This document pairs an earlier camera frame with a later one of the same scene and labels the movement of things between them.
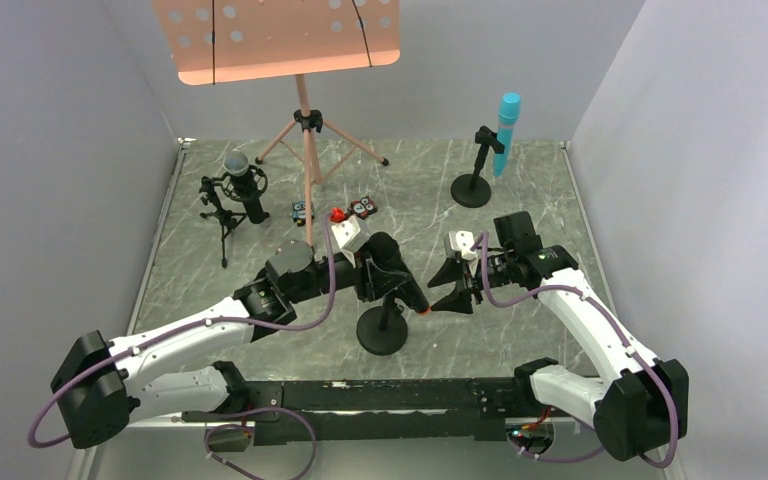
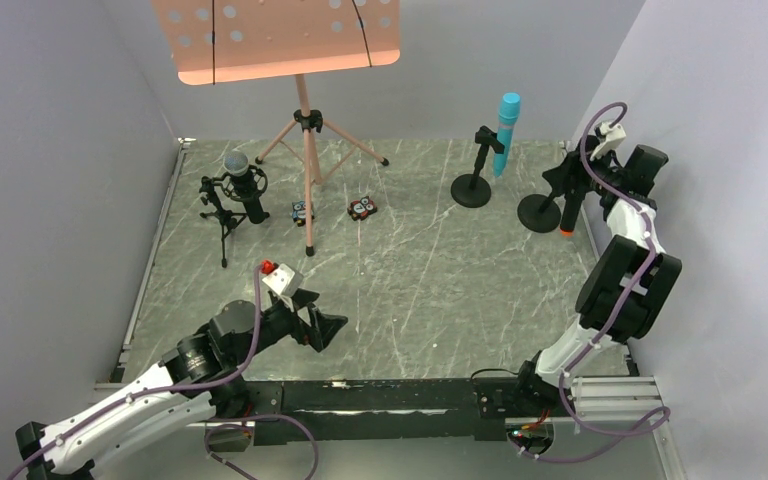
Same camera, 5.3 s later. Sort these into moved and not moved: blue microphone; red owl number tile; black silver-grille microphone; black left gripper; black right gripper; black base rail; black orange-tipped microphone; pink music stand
Moved: black left gripper; black right gripper; black orange-tipped microphone
Not moved: black base rail; black silver-grille microphone; blue microphone; red owl number tile; pink music stand
